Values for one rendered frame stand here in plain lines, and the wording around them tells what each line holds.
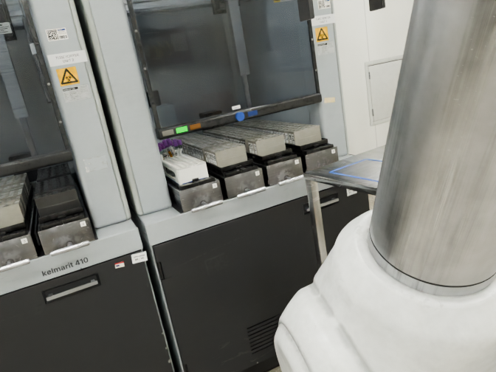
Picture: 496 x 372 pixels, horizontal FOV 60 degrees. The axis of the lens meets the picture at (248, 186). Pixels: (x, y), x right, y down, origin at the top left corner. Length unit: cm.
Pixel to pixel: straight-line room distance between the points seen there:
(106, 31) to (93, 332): 88
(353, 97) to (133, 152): 205
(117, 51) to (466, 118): 118
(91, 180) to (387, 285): 111
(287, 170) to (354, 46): 180
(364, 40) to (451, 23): 294
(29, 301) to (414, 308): 115
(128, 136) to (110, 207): 23
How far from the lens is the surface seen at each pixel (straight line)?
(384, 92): 329
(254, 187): 140
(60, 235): 129
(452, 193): 29
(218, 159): 142
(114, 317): 141
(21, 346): 142
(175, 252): 137
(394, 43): 336
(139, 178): 137
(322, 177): 115
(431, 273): 33
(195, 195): 133
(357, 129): 315
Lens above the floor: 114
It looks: 16 degrees down
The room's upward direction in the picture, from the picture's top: 10 degrees counter-clockwise
